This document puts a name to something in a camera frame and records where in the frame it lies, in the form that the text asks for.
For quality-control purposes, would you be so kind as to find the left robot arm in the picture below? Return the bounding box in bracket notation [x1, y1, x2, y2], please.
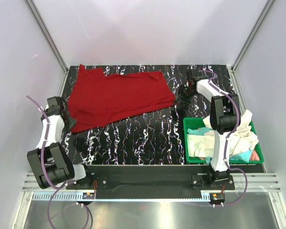
[27, 96, 93, 189]

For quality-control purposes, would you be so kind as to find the teal t shirt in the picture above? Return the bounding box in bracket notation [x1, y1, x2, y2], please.
[186, 127, 258, 164]

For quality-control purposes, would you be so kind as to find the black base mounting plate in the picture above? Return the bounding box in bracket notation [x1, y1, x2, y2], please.
[69, 165, 235, 201]

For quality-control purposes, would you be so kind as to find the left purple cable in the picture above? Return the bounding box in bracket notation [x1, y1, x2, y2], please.
[26, 95, 93, 229]

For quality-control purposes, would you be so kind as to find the grey slotted cable duct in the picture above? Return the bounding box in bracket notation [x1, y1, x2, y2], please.
[32, 192, 212, 202]

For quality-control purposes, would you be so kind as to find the red t shirt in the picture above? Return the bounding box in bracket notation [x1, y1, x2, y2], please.
[68, 65, 175, 133]

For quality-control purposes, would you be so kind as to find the right controller box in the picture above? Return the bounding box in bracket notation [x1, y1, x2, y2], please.
[211, 192, 225, 203]

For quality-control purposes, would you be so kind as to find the left controller box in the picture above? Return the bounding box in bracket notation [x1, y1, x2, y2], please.
[82, 192, 95, 200]

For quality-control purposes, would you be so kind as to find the aluminium front rail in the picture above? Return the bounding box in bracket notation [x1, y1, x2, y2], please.
[22, 173, 281, 192]

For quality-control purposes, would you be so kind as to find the cream white t shirt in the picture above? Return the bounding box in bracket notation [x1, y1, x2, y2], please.
[187, 110, 259, 162]

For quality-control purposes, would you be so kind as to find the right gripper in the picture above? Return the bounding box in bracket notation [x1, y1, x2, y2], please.
[172, 84, 196, 108]

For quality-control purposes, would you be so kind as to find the aluminium frame post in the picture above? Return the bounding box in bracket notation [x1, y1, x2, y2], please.
[231, 0, 276, 72]
[24, 0, 69, 74]

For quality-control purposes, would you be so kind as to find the right aluminium frame post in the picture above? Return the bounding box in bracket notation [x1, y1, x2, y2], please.
[231, 0, 276, 72]

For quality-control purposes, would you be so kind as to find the controller box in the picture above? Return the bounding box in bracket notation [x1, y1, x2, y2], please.
[211, 192, 225, 203]
[82, 192, 95, 200]

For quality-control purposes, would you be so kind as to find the pink t shirt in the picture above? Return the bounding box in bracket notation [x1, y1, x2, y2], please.
[249, 150, 260, 161]

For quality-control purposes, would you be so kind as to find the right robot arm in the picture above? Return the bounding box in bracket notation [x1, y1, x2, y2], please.
[175, 69, 241, 190]

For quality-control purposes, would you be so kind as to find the left aluminium frame post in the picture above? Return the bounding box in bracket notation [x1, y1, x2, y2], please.
[24, 0, 69, 74]

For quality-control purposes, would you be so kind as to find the green plastic bin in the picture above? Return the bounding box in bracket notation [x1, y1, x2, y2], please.
[184, 112, 263, 164]

